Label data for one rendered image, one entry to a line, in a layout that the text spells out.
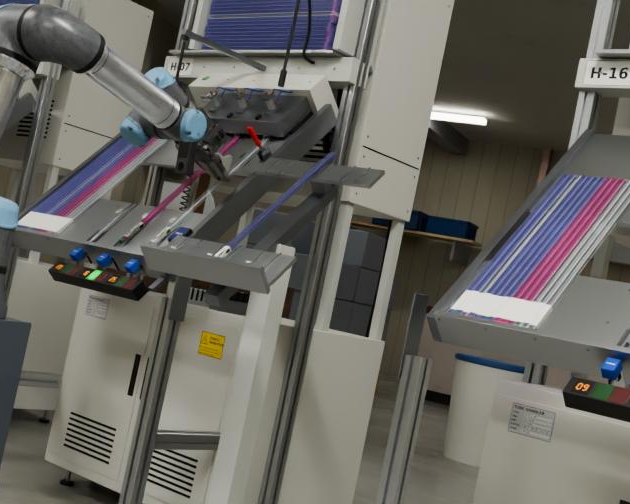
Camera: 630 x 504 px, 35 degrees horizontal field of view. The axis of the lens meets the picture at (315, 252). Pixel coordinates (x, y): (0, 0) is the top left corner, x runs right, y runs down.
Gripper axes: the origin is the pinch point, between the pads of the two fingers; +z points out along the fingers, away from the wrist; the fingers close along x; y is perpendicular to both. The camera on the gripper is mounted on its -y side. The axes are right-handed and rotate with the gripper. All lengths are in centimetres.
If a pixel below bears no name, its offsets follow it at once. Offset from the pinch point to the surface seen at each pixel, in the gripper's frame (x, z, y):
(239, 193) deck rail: -10.0, -0.5, -4.0
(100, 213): 30.8, -3.4, -18.7
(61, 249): 33.2, -4.8, -33.0
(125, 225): 17.1, -4.0, -21.6
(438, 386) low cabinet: 284, 554, 219
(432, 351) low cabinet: 295, 537, 243
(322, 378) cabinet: -10, 64, -19
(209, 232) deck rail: -9.9, -1.4, -17.7
